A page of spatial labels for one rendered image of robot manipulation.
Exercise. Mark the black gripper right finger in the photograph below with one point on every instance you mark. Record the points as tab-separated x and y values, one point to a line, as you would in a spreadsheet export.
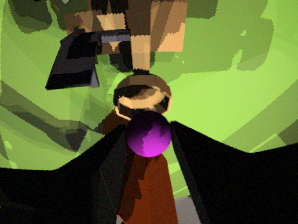
222	179

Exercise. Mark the purple ball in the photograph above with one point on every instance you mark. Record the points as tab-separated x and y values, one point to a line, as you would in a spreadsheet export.
148	134

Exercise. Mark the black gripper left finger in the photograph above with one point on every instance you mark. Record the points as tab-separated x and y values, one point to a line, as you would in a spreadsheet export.
86	190

